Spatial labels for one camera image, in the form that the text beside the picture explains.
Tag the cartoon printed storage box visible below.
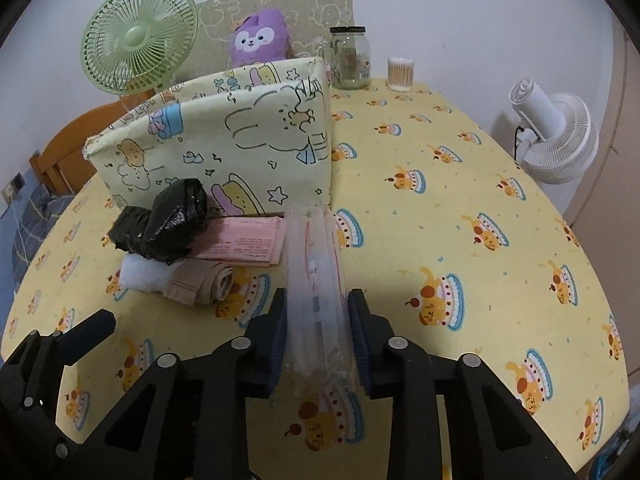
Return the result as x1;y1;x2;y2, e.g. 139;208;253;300
82;57;335;218

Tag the wall socket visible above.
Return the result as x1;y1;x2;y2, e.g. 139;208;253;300
0;172;26;203

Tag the white standing fan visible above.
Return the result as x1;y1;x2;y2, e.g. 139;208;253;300
507;77;600;186

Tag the white folded cloth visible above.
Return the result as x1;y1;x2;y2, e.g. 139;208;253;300
120;252;173;293

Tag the printed cardboard board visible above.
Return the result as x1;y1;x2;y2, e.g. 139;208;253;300
192;0;353;81

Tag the beige door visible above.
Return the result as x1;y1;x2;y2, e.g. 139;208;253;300
565;10;640;241

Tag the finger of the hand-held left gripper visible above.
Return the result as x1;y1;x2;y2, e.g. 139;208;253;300
0;310;117;411

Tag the clear plastic packet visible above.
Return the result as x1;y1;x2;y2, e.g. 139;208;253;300
282;205;351;396

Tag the cotton swab container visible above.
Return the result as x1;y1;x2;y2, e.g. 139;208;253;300
387;56;416;93

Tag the plaid grey pillow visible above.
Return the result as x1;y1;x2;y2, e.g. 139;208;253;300
10;182;76;271

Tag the yellow printed tablecloth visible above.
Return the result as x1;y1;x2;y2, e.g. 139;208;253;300
0;77;631;480

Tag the glass jar with dark lid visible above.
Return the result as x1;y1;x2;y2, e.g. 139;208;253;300
327;26;372;91

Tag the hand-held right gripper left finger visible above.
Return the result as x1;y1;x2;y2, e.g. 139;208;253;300
82;287;291;480

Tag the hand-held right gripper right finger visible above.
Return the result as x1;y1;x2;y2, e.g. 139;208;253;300
347;287;576;480

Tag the black plastic bag bundle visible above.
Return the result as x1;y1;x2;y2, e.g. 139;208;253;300
142;177;208;263
107;206;156;256

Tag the beige rolled cloth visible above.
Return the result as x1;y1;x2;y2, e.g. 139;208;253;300
162;257;236;307

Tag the purple plush toy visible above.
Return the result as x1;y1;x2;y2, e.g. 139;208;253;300
229;7;293;67

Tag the green desk fan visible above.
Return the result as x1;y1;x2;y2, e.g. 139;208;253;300
81;0;200;111

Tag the wooden bed headboard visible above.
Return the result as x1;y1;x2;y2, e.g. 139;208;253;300
29;95;131;196

